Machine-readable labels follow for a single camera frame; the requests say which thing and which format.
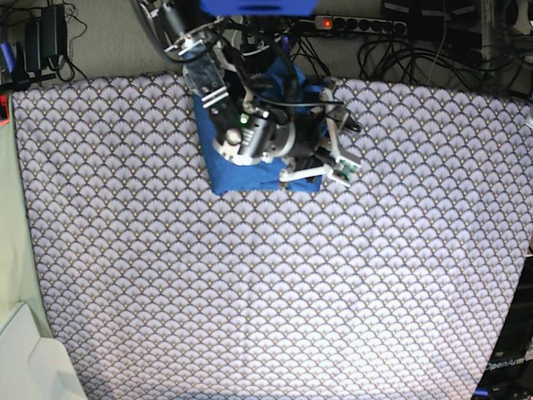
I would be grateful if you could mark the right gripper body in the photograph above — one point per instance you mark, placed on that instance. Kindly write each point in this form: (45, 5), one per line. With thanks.
(309, 132)

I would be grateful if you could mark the blue long-sleeve T-shirt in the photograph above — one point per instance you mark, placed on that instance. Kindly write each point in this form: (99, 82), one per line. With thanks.
(225, 176)

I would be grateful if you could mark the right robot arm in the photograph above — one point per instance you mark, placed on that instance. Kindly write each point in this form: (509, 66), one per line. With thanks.
(247, 85)

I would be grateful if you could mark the white power strip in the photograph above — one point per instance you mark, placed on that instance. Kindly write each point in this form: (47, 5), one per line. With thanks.
(360, 25)

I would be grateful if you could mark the blue box at top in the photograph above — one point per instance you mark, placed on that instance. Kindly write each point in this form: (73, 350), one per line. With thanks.
(259, 7)

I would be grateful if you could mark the patterned fan-print tablecloth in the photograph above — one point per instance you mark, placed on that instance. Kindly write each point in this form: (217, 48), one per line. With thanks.
(396, 287)

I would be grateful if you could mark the black power adapter brick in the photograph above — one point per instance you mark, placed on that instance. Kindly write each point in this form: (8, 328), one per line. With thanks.
(45, 39)

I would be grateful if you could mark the black OpenArm case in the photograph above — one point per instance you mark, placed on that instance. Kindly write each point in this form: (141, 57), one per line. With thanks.
(508, 373)

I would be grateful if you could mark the white plastic bin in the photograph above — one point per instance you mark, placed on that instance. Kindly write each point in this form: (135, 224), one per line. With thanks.
(34, 367)

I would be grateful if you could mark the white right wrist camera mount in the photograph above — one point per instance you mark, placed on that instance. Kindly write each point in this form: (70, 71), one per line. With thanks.
(338, 165)

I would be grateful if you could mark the blue centre clamp handle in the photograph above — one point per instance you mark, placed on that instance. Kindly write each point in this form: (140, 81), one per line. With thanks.
(285, 44)

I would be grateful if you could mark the blue clamp handle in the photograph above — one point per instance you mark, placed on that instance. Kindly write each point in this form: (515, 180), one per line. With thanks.
(285, 44)
(8, 56)

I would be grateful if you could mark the blue clamp handle left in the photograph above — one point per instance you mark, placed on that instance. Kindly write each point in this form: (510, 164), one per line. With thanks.
(8, 56)

